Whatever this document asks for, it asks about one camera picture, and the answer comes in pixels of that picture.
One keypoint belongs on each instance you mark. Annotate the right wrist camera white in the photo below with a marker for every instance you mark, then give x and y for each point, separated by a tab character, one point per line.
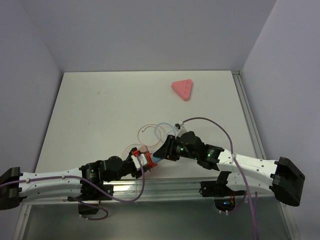
179	129

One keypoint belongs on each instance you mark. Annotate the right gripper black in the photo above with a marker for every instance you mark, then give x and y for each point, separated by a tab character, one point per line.
166	152

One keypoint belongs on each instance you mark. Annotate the pink charger block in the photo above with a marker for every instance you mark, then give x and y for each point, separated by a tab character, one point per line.
143	149

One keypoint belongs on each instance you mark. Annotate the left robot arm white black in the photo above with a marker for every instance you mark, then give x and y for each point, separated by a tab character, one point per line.
85	183

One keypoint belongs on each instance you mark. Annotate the aluminium rail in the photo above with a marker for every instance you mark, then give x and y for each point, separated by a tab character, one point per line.
126	190
248	115

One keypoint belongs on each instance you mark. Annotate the aluminium right side rail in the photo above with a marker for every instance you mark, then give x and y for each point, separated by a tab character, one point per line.
248	115

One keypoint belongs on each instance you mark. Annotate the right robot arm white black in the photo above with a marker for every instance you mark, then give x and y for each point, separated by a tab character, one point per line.
238	174

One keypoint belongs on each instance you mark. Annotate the blue plug adapter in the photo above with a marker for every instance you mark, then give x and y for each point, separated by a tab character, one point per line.
155	160

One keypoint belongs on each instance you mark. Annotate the aluminium front rail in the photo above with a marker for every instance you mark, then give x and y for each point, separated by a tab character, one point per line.
126	190

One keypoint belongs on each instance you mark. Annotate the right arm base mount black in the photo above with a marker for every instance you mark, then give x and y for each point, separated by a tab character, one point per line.
224	198

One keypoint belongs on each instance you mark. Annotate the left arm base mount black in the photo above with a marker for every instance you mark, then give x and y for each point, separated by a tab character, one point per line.
89	203

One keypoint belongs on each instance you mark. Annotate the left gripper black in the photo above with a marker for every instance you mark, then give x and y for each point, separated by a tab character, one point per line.
136	172

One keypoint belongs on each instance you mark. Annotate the red cube socket adapter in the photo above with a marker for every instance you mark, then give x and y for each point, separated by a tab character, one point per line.
150	166

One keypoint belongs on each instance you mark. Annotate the pink triangular power strip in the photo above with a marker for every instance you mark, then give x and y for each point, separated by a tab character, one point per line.
183	88

